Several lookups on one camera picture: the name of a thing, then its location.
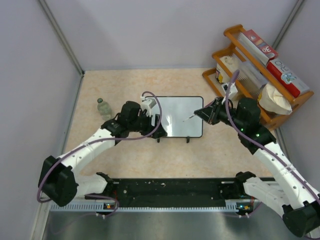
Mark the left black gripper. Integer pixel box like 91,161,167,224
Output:
128,110,167,139

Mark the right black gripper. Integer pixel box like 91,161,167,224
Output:
195,96,246,131

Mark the magenta capped marker pen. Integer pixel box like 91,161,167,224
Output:
183,114,195,122

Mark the black framed whiteboard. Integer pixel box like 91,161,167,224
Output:
144,96,204,143

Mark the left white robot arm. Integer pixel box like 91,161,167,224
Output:
38,97,167,207

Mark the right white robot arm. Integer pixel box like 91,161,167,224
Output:
193,97,320,238

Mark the white yellow jar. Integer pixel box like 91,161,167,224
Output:
216,55,240,84

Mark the clear plastic container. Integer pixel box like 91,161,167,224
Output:
238,60,268,99

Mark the orange wooden shelf rack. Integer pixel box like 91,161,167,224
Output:
202,24,314,130

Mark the clear plastic bottle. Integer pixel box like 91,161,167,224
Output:
97,98,113,121

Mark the cream cloth bundle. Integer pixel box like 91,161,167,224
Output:
258,83,293,115

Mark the red box top shelf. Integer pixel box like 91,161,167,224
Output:
237,29,279,66

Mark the red white box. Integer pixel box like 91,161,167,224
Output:
266,58,310,98

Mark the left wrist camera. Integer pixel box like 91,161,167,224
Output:
140,96,157,117

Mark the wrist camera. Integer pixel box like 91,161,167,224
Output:
140,96,157,117
221,82,238,100

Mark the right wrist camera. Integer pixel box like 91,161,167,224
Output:
221,82,238,100

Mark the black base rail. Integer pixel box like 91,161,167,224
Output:
100,177,252,208

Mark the grey slotted cable duct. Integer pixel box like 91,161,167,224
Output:
50,201,252,213

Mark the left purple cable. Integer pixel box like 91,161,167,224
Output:
36,91,163,218

